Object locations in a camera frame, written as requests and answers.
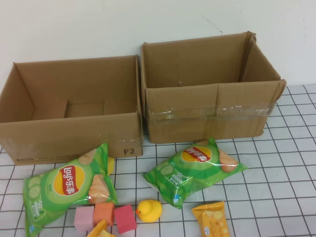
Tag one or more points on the cardboard box with clear tape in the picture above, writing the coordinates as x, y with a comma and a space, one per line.
197, 118

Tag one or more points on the orange foam cube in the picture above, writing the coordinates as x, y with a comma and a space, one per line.
103, 212

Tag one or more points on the red foam cube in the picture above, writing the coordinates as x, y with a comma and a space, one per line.
125, 219

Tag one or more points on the yellow rubber duck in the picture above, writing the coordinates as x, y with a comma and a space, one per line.
149, 209

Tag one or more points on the yellow cracker packet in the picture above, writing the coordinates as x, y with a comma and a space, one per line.
212, 219
98, 229

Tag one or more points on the cardboard box with F2 print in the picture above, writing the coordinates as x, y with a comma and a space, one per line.
74, 138

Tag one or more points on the pink foam cube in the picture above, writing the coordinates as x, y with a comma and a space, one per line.
83, 219

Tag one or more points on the green Lay's chip bag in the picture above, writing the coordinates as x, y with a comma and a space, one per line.
66, 182
192, 172

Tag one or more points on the yellow foam cube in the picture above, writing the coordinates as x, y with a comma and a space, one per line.
111, 166

